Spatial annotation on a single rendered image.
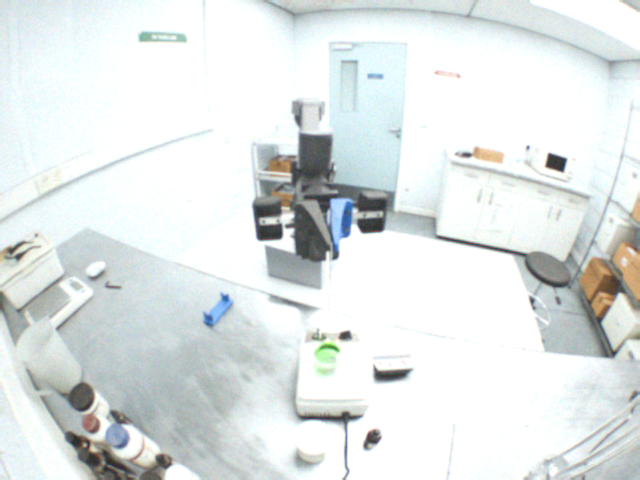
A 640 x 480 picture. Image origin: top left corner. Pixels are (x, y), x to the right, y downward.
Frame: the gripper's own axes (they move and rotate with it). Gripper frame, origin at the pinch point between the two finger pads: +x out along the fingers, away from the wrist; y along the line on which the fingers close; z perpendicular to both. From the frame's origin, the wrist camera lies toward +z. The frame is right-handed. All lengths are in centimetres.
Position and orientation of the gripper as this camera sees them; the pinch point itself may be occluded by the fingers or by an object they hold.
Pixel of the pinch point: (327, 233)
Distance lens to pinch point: 32.9
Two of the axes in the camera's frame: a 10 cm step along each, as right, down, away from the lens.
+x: 1.4, 5.1, -8.5
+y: -9.9, 0.7, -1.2
